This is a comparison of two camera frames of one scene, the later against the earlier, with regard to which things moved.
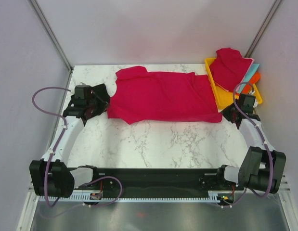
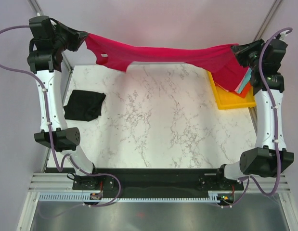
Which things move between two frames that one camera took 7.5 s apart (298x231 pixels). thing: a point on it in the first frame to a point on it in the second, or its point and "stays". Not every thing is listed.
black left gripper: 102,105 to 77,40
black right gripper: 226,113 to 241,51
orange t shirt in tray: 247,87 stays
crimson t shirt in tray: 228,68 stays
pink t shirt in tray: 242,79 stays
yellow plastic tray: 225,98 stays
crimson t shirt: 180,96 to 220,57
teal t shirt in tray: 249,77 stays
